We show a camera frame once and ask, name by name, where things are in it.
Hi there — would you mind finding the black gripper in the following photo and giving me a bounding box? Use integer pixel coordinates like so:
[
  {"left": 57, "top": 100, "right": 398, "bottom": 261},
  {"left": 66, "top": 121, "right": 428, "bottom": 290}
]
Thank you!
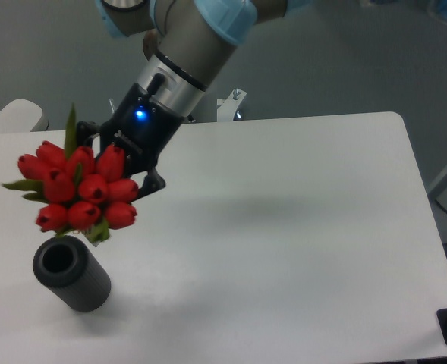
[{"left": 76, "top": 82, "right": 183, "bottom": 200}]

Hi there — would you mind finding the red tulip bouquet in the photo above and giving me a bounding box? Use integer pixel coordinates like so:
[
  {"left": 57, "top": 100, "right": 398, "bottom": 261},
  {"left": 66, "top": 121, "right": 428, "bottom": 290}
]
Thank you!
[{"left": 2, "top": 110, "right": 139, "bottom": 246}]

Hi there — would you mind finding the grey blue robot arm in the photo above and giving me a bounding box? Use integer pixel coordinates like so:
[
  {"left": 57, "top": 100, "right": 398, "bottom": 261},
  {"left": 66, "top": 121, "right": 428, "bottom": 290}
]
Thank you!
[{"left": 77, "top": 1, "right": 308, "bottom": 199}]

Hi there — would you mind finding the dark grey ribbed vase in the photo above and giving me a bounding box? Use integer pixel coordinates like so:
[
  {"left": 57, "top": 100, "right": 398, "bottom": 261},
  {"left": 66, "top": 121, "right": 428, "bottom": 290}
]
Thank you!
[{"left": 32, "top": 236, "right": 112, "bottom": 312}]

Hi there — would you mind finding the white chair corner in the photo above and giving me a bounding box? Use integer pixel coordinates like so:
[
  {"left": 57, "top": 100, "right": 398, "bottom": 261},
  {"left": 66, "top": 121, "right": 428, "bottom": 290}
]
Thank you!
[{"left": 0, "top": 99, "right": 49, "bottom": 134}]

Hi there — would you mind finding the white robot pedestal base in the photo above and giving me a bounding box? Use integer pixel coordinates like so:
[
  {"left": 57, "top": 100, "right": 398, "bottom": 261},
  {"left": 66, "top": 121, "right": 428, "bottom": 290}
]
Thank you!
[{"left": 108, "top": 87, "right": 247, "bottom": 126}]

